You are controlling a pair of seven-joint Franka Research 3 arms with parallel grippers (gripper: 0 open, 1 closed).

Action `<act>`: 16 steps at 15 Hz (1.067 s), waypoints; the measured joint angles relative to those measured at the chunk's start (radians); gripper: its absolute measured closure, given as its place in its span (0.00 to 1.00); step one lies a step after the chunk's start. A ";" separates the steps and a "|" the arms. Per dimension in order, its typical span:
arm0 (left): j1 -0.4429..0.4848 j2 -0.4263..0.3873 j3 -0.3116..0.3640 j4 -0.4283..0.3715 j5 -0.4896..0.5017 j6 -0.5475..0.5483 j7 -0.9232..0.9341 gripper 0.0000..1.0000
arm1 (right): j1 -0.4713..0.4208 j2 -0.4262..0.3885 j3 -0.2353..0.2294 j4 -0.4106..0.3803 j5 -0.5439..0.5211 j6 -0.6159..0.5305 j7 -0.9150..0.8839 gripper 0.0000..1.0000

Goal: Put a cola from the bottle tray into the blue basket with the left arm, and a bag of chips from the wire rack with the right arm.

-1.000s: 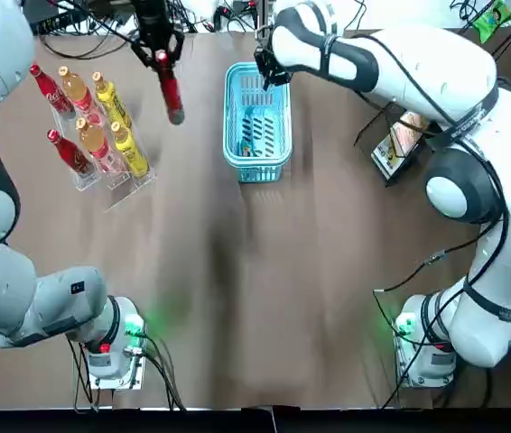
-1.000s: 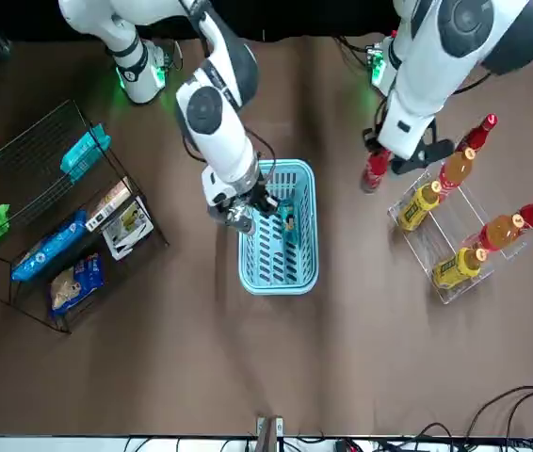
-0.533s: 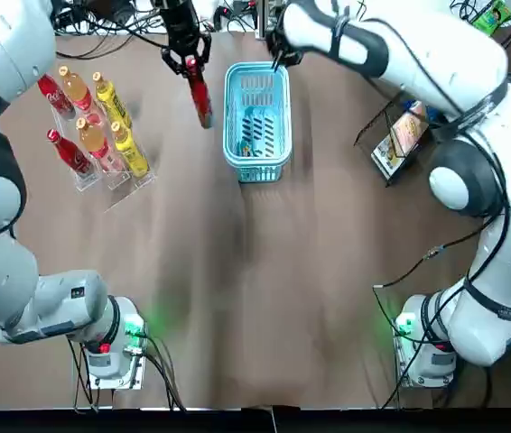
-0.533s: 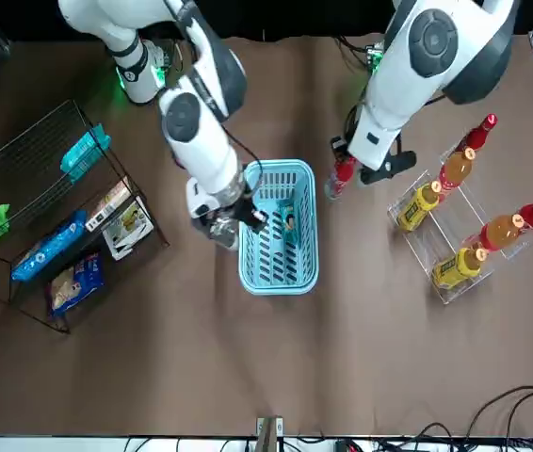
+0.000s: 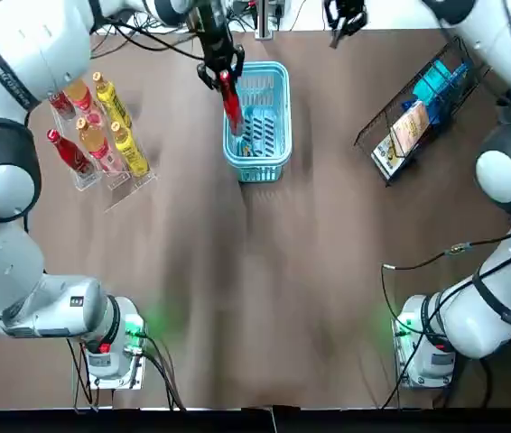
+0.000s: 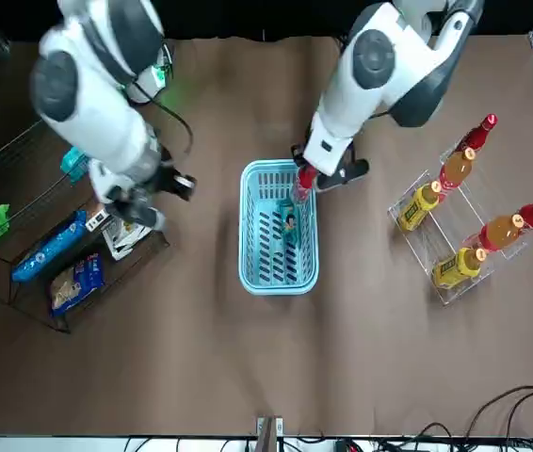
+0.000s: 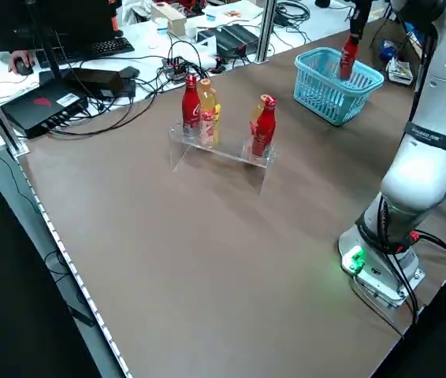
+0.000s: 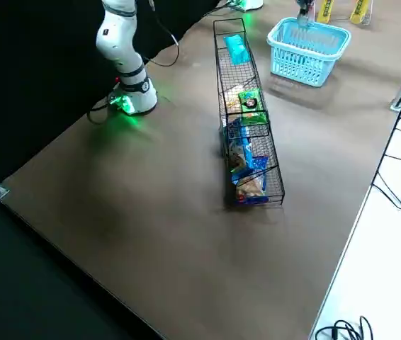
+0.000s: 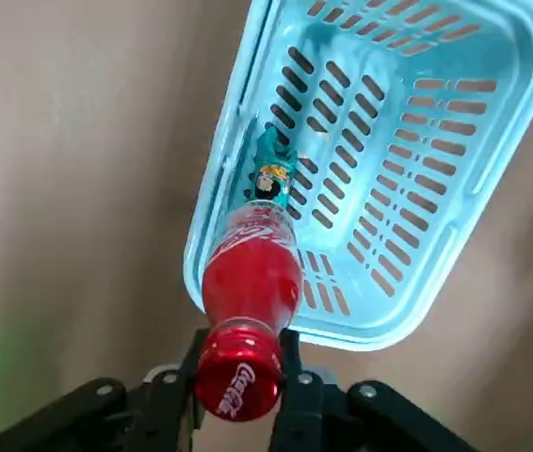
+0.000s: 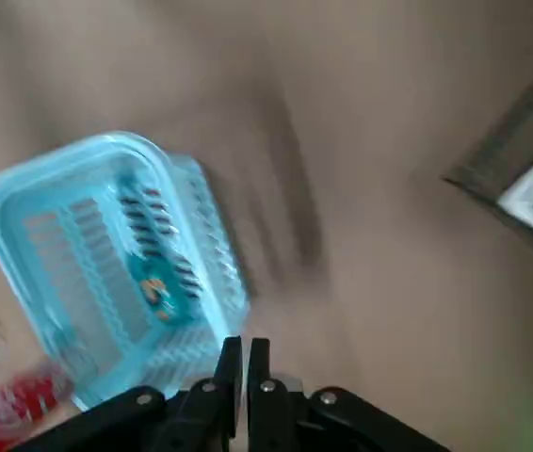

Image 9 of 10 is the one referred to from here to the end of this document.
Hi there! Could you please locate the red cola bottle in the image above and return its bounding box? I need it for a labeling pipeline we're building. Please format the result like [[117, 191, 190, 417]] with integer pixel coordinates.
[[193, 200, 305, 423]]

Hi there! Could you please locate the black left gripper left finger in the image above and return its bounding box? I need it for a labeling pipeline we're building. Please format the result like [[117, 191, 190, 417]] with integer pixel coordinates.
[[0, 328, 207, 452]]

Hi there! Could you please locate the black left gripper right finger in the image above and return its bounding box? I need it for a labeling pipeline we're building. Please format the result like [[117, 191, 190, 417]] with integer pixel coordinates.
[[268, 328, 479, 452]]

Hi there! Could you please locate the blue plastic basket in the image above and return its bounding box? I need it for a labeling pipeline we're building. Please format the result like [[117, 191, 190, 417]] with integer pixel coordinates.
[[182, 0, 533, 352]]

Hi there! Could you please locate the teal chips bag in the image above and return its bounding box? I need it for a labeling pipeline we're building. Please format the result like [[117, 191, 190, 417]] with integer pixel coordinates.
[[242, 122, 299, 220]]

